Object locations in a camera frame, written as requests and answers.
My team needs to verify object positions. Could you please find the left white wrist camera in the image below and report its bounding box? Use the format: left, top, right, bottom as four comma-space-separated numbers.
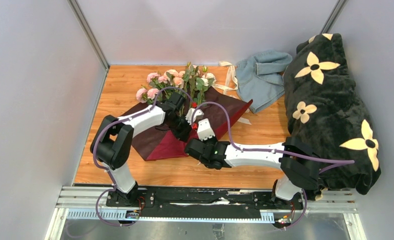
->
185, 102, 204, 126

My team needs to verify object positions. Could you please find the cream printed ribbon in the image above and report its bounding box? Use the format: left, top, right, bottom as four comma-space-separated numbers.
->
213, 60, 253, 125

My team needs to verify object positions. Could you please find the dark red wrapping paper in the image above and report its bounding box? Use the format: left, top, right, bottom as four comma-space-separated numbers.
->
131, 87, 253, 161

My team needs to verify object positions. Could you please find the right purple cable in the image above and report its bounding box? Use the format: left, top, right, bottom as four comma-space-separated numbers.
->
190, 101, 356, 230

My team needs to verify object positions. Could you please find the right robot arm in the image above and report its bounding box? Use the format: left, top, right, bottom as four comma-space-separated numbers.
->
184, 137, 321, 209

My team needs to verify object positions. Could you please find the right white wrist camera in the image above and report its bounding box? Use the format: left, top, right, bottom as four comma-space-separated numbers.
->
192, 118, 216, 141

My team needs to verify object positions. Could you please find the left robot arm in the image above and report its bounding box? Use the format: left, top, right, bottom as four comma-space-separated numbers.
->
90, 92, 192, 207

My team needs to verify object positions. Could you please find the blue towel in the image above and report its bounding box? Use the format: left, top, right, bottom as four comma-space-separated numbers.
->
235, 50, 293, 114

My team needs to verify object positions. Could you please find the white rose stem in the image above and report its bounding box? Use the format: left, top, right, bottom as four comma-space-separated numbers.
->
194, 65, 216, 104

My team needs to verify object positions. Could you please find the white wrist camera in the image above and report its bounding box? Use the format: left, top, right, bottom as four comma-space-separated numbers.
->
192, 118, 216, 141
185, 102, 204, 126

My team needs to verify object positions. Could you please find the black flower-pattern blanket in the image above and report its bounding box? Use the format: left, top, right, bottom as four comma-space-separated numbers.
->
282, 33, 381, 201

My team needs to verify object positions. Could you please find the pink rose stem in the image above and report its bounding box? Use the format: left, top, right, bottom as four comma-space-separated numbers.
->
135, 69, 185, 104

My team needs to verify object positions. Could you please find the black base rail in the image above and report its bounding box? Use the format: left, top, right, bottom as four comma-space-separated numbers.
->
105, 186, 304, 220

